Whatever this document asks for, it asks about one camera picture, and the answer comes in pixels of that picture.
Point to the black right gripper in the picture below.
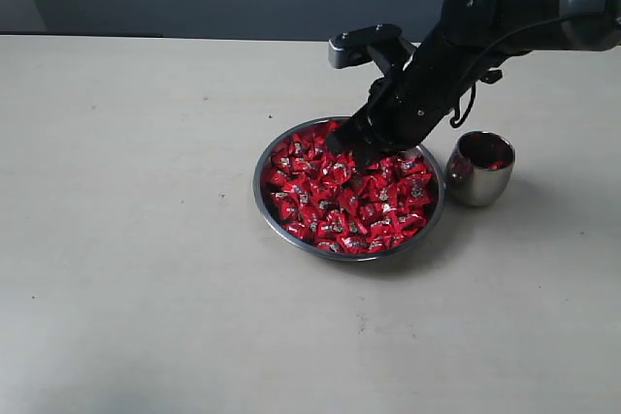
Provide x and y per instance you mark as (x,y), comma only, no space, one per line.
(403,109)

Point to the red candy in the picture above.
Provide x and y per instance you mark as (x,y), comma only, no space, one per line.
(415,190)
(298,188)
(353,244)
(497,163)

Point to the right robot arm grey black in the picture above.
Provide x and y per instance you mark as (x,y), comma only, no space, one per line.
(510,28)

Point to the round steel bowl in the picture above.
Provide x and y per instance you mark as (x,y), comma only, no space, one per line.
(343,201)

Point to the stainless steel cup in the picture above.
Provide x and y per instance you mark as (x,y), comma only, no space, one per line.
(466,181)

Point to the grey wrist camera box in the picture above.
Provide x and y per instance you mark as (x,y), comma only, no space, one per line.
(382,44)

